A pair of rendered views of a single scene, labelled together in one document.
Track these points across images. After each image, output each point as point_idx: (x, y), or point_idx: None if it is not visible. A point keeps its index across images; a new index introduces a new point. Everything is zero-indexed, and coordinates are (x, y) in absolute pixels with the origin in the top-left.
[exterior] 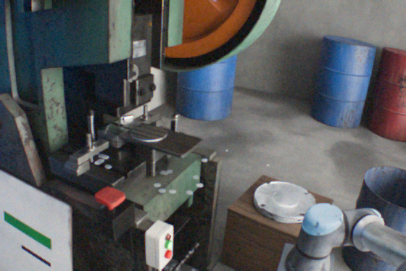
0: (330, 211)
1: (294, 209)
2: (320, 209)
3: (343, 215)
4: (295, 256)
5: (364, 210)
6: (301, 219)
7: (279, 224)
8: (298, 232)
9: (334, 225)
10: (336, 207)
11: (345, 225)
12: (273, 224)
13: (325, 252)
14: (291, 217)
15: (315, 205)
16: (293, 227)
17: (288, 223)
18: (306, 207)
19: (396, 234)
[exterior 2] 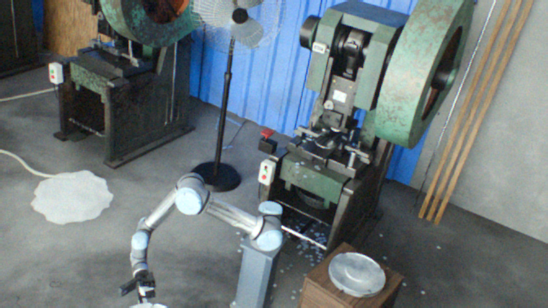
0: (271, 208)
1: (342, 273)
2: (275, 205)
3: (269, 214)
4: None
5: (273, 226)
6: (331, 277)
7: (325, 264)
8: (317, 273)
9: (259, 207)
10: (275, 211)
11: (262, 216)
12: (326, 261)
13: None
14: (329, 266)
15: (280, 205)
16: (324, 272)
17: (328, 270)
18: (346, 282)
19: (233, 207)
